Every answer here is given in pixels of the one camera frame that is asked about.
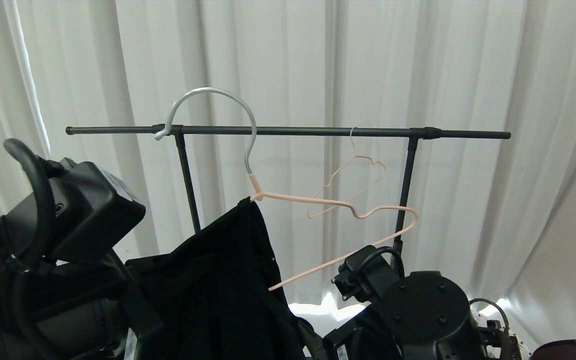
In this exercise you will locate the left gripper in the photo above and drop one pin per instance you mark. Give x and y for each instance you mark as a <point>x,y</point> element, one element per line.
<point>78,310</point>

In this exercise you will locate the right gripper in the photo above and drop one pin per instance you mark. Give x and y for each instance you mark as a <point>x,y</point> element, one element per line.
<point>358,335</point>

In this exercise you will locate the black garment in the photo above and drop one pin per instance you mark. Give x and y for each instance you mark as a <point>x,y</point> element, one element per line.
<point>218,290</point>

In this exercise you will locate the pink clothes hanger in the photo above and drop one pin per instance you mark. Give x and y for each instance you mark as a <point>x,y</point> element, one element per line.
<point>288,196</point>
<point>352,141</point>

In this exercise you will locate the black clothes rack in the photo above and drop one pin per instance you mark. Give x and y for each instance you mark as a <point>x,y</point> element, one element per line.
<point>293,131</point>

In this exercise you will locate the white curtain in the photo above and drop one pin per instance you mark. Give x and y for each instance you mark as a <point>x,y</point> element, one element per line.
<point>418,60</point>

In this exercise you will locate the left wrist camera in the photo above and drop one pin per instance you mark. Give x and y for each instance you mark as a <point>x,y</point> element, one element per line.
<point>83,215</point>

